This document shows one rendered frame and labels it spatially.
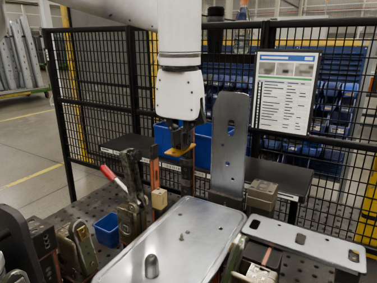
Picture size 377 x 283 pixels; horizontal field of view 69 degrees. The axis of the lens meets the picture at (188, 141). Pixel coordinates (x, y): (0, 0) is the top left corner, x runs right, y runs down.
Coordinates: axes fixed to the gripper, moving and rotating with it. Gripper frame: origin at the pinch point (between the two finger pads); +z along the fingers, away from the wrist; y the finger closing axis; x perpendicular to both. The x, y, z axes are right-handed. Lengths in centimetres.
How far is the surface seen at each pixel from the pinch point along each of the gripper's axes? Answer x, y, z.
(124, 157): -1.8, -15.9, 7.3
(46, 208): 76, -196, 128
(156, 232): -1.3, -7.1, 27.4
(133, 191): -1.8, -13.7, 16.5
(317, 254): 11.3, 31.0, 27.4
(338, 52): 192, 20, -12
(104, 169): -0.7, -24.7, 13.3
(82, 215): 21, -68, 58
